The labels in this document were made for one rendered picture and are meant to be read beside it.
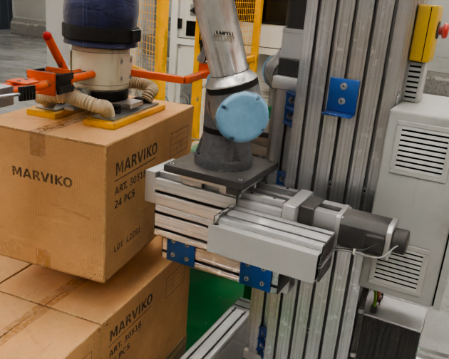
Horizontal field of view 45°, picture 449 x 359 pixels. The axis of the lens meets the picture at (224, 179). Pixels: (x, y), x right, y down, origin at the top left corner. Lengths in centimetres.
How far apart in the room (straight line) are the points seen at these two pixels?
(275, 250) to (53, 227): 66
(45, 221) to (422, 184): 99
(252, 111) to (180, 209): 39
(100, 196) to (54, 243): 23
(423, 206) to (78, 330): 96
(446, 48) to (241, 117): 950
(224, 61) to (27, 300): 98
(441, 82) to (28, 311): 941
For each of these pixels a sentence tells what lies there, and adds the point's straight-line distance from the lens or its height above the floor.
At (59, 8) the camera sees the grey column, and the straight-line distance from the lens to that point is 315.
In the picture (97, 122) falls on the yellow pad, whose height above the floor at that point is 109.
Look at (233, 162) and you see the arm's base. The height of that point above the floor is 106.
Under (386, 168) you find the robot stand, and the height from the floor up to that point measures 109.
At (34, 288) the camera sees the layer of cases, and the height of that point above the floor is 54.
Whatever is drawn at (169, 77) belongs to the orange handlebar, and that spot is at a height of 120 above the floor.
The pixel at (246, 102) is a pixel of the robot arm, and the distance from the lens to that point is 115.
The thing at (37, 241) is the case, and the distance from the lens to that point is 162.
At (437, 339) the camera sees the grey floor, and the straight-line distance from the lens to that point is 281.
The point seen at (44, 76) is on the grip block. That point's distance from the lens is 146.
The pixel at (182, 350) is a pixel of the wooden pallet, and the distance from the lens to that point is 228.
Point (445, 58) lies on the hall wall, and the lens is 1058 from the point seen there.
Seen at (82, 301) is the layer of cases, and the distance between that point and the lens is 172.
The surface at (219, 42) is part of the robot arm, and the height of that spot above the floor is 136.
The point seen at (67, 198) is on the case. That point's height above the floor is 90.
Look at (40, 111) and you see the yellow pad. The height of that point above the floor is 109.
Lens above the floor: 145
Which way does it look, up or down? 19 degrees down
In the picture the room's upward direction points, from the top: 5 degrees clockwise
